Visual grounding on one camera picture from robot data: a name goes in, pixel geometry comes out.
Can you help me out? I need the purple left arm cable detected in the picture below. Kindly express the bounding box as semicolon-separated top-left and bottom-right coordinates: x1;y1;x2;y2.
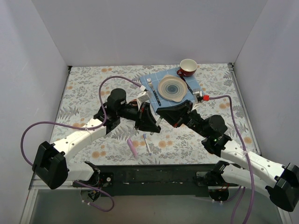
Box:
21;76;147;212

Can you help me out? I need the purple pen cap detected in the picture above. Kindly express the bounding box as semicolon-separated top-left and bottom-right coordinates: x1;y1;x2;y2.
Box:
127;139;133;147

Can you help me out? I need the fork with dark handle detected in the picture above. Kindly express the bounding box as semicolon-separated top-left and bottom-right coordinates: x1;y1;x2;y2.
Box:
147;78;161;106

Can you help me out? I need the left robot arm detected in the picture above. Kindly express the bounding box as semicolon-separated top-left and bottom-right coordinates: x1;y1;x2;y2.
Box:
32;88;161;189

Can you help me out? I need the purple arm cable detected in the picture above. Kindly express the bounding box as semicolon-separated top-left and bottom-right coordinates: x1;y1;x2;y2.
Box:
205;95;255;224
21;76;147;212

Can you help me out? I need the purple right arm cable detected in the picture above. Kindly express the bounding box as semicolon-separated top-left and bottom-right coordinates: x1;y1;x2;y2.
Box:
205;95;255;224

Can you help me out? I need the red patterned small bowl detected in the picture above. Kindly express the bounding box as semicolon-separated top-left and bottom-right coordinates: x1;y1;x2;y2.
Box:
128;99;138;106

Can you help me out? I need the red cup white inside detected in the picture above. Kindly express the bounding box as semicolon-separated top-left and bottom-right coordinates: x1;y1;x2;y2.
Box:
177;59;198;77

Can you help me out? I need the blue checked cloth napkin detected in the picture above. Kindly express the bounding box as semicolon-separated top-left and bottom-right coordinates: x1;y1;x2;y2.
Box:
139;67;205;112

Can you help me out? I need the knife with dark handle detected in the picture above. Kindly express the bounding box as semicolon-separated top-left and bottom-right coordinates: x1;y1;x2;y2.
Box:
180;76;193;94

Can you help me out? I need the white marker pen green tip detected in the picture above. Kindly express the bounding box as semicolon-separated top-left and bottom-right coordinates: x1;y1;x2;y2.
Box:
150;117;162;135

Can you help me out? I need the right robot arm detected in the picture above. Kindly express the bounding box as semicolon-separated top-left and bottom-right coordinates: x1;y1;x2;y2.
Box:
157;100;299;212

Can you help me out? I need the pink pen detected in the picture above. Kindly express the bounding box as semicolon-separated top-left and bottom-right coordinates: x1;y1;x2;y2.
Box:
129;145;138;160

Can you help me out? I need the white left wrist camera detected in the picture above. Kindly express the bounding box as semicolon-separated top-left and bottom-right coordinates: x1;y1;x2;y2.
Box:
136;85;151;104

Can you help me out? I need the beige plate with blue rings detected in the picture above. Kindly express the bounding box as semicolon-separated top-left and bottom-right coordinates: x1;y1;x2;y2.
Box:
157;75;188;103

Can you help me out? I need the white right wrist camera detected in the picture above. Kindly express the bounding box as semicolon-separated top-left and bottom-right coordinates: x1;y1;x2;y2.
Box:
192;89;209;110

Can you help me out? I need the white marker pen blue tip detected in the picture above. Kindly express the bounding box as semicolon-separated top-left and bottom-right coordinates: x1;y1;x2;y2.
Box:
144;139;152;155

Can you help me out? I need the floral tablecloth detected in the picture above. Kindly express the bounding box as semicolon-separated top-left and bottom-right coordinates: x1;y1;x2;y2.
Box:
57;63;259;165

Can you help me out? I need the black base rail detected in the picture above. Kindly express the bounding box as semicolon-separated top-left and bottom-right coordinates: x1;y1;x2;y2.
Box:
72;164;234;198

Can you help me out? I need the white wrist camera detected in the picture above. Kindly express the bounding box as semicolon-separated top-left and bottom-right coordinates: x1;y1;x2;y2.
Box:
192;89;209;110
136;85;151;104

